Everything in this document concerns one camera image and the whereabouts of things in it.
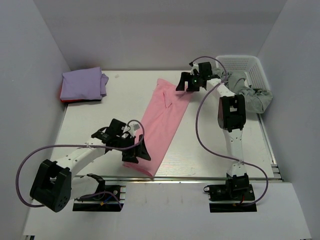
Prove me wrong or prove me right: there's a white plastic basket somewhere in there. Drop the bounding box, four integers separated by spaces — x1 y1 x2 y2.
216 55 270 90

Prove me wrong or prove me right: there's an aluminium table rail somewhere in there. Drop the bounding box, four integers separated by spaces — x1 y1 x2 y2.
43 98 283 185

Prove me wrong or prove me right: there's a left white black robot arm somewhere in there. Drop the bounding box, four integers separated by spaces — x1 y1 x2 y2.
30 118 151 213

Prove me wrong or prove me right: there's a folded purple t shirt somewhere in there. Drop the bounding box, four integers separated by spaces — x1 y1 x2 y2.
61 67 109 98

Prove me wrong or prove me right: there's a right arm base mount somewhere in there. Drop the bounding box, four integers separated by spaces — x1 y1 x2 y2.
203 179 257 213

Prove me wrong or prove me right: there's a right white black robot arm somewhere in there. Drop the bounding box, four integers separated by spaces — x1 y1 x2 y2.
175 61 249 190

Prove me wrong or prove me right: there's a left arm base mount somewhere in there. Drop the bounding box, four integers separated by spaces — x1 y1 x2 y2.
71 173 126 212

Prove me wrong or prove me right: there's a pink t shirt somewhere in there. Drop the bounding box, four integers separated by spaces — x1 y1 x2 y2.
123 78 192 177

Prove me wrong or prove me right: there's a grey crumpled t shirt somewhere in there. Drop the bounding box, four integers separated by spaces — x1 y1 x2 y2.
215 70 273 114

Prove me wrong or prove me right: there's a folded red t shirt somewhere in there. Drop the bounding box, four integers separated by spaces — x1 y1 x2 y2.
59 88 102 103

